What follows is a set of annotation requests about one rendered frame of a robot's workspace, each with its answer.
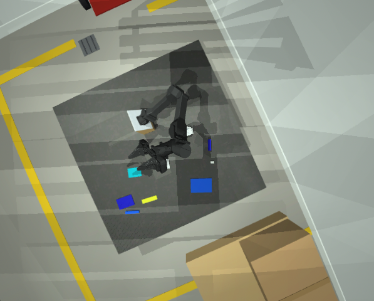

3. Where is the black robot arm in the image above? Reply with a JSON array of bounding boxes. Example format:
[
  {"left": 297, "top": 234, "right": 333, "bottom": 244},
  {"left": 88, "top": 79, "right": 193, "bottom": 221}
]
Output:
[{"left": 136, "top": 84, "right": 191, "bottom": 158}]

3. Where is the yellow flat bar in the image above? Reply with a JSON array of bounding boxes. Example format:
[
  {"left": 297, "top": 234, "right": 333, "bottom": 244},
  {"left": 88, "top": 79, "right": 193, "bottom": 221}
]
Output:
[{"left": 142, "top": 196, "right": 157, "bottom": 203}]

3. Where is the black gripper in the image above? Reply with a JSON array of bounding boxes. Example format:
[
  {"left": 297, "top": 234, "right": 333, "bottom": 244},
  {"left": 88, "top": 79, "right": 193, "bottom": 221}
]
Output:
[{"left": 128, "top": 139, "right": 170, "bottom": 174}]

